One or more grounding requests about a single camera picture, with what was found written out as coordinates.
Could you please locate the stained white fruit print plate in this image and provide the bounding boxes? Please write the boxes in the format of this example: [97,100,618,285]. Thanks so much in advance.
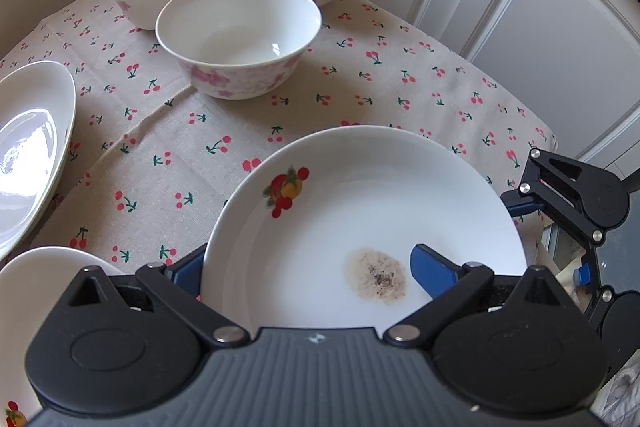
[199,125,528,329]

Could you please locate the cherry print tablecloth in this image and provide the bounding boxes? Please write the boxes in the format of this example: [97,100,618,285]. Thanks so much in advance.
[0,0,559,290]

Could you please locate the white knit cloth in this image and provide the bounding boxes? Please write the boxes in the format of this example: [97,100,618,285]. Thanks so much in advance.
[607,357,640,427]

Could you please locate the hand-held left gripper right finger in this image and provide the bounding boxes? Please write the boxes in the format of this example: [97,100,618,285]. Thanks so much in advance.
[384,243,568,350]

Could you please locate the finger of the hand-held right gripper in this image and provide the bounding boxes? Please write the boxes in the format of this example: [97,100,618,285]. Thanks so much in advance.
[501,148,603,242]
[574,243,617,308]

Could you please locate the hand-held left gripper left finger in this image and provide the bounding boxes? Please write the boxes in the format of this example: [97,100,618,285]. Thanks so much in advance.
[65,244,251,349]

